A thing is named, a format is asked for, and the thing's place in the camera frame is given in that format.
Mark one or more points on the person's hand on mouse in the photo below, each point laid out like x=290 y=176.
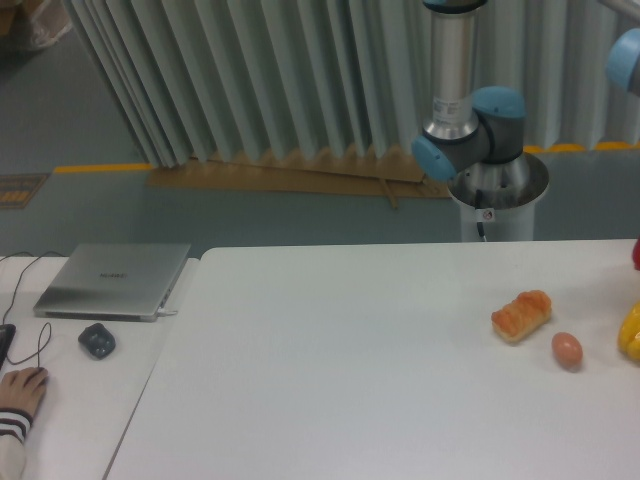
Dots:
x=18 y=392

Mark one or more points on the black computer mouse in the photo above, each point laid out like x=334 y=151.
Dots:
x=40 y=378

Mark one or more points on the yellow bell pepper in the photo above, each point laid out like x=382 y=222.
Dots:
x=628 y=336

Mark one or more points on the red bell pepper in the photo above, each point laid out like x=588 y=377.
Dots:
x=636 y=255

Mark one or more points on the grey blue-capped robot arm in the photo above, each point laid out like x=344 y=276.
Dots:
x=452 y=75

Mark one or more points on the striped sleeve forearm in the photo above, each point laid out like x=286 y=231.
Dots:
x=15 y=427

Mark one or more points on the black keyboard edge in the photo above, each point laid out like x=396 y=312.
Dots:
x=7 y=333

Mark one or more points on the black earbud case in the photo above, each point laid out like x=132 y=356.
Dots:
x=98 y=341

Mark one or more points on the silver closed laptop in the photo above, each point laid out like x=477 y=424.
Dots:
x=114 y=281

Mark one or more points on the white usb plug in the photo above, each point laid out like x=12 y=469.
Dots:
x=165 y=312

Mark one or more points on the pale green folding curtain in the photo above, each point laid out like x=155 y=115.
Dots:
x=197 y=79

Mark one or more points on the brown cardboard sheet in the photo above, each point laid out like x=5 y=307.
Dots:
x=393 y=176

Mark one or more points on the orange braided bread loaf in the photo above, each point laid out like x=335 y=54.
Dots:
x=522 y=316

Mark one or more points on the brown egg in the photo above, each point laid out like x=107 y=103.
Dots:
x=567 y=351

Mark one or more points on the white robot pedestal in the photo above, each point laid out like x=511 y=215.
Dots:
x=497 y=202

